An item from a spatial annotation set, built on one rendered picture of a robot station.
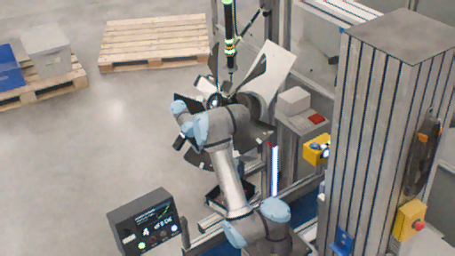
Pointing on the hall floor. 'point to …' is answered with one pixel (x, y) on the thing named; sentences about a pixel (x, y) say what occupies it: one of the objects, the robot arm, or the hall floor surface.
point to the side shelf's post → (293, 159)
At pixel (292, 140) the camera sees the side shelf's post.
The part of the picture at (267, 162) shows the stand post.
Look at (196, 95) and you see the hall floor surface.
